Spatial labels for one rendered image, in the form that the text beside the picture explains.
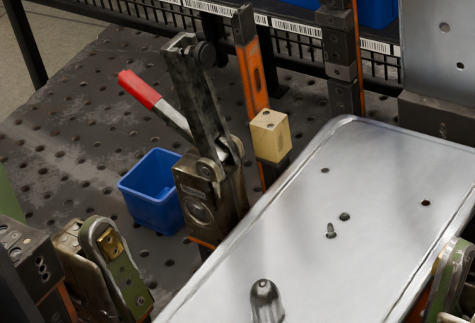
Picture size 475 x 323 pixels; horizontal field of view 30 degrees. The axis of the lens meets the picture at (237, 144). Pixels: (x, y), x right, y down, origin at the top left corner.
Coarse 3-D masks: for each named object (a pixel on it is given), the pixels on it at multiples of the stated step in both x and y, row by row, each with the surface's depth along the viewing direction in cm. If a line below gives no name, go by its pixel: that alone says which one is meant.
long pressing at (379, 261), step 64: (384, 128) 110; (320, 192) 103; (384, 192) 101; (448, 192) 100; (256, 256) 97; (320, 256) 95; (384, 256) 94; (192, 320) 91; (320, 320) 89; (384, 320) 87
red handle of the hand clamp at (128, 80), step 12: (120, 72) 102; (132, 72) 102; (120, 84) 102; (132, 84) 101; (144, 84) 101; (144, 96) 101; (156, 96) 101; (156, 108) 101; (168, 108) 101; (168, 120) 101; (180, 120) 101; (180, 132) 101; (192, 144) 101; (216, 144) 101
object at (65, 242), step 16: (80, 224) 95; (64, 240) 93; (64, 256) 92; (80, 256) 91; (80, 272) 92; (96, 272) 90; (80, 288) 94; (96, 288) 92; (80, 304) 97; (96, 304) 94; (112, 304) 93; (80, 320) 100; (96, 320) 97; (112, 320) 95; (144, 320) 99
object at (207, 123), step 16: (160, 48) 92; (176, 48) 91; (192, 48) 92; (208, 48) 91; (176, 64) 92; (192, 64) 95; (208, 64) 91; (176, 80) 94; (192, 80) 95; (208, 80) 96; (192, 96) 94; (208, 96) 97; (192, 112) 95; (208, 112) 98; (192, 128) 97; (208, 128) 97; (224, 128) 99; (208, 144) 97; (224, 144) 101; (224, 176) 100
